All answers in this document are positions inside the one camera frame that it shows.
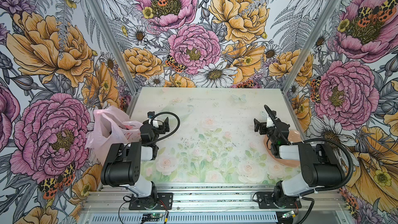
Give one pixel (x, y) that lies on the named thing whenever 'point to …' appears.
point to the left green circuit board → (154, 215)
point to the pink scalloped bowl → (294, 136)
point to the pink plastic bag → (111, 125)
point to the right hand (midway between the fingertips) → (261, 121)
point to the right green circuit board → (290, 214)
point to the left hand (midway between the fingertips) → (160, 121)
